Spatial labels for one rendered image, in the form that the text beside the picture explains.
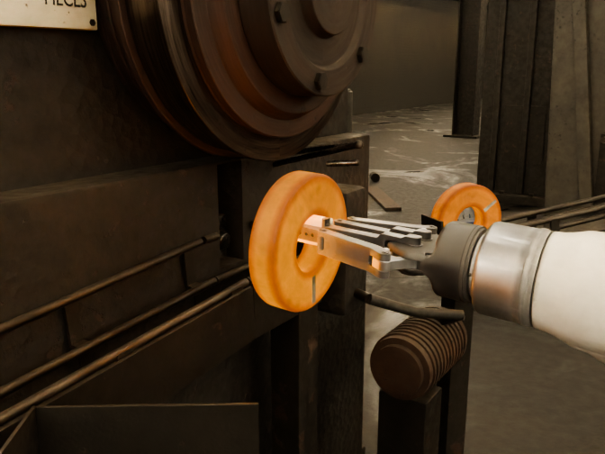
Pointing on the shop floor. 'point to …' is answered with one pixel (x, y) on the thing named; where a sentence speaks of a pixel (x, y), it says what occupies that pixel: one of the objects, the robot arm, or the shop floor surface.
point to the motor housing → (413, 382)
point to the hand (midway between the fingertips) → (302, 227)
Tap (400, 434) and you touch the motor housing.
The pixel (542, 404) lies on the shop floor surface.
